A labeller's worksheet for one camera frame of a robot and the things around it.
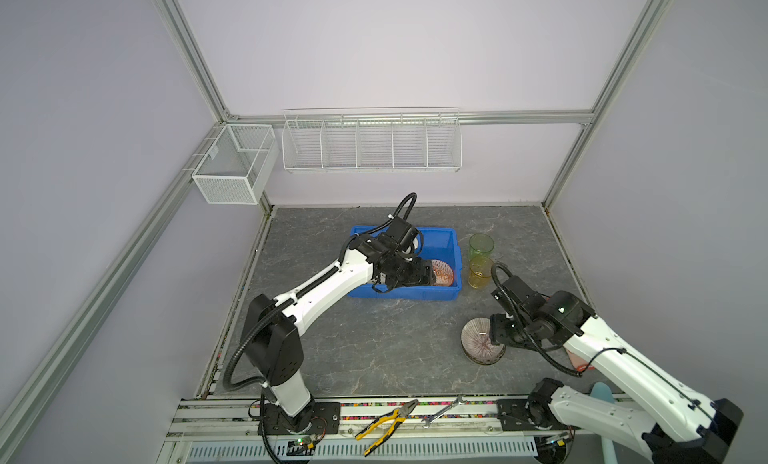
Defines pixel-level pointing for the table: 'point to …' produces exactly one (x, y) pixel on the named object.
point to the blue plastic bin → (438, 244)
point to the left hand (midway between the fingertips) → (424, 285)
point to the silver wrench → (458, 401)
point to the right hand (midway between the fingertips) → (500, 336)
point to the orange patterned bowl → (444, 276)
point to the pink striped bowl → (476, 343)
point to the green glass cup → (480, 244)
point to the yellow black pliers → (398, 416)
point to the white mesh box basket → (237, 165)
